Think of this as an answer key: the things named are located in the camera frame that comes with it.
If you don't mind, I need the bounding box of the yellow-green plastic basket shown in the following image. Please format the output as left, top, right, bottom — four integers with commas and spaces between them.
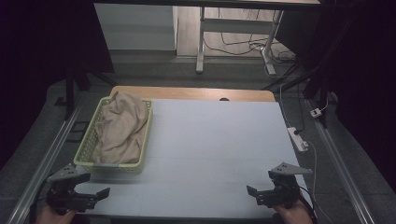
73, 95, 154, 174

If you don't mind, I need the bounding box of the dark curtain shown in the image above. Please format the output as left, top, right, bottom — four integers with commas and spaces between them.
0, 0, 116, 171
275, 0, 396, 192

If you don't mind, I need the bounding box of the white table mat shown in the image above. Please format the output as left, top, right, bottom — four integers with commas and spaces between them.
74, 98, 313, 219

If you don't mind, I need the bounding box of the metal floor rail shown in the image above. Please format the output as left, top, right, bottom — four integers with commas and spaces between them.
305, 98, 376, 224
5, 101, 86, 224

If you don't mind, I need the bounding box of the beige cloth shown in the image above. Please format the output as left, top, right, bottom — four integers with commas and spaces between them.
92, 91, 149, 165

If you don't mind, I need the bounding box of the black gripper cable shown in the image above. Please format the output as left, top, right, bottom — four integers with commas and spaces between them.
298, 186, 319, 224

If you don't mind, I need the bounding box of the white-framed desk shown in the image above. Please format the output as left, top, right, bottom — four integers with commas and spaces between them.
92, 0, 322, 77

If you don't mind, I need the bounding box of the white cable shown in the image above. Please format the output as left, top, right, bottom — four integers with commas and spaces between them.
305, 140, 335, 224

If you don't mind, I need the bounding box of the white power strip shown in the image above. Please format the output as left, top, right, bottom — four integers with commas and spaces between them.
286, 126, 309, 153

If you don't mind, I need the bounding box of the white cabinet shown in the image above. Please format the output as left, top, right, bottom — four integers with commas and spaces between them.
93, 3, 179, 52

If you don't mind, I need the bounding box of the tangle of floor cables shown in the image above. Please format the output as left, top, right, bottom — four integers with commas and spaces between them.
204, 8, 297, 64

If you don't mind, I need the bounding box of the black metal stand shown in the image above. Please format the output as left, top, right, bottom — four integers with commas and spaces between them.
63, 60, 119, 121
262, 59, 332, 129

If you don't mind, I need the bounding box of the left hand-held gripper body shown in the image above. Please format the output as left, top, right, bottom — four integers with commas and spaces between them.
46, 162, 98, 216

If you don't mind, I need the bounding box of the person's right hand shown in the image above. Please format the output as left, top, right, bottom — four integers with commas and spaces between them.
273, 199, 315, 224

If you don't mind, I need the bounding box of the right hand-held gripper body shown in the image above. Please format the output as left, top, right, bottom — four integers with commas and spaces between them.
261, 161, 314, 210

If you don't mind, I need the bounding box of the wooden table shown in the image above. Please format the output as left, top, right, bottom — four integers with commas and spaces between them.
109, 85, 276, 103

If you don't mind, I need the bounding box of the person's left hand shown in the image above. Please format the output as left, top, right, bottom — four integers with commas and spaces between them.
35, 203, 79, 224

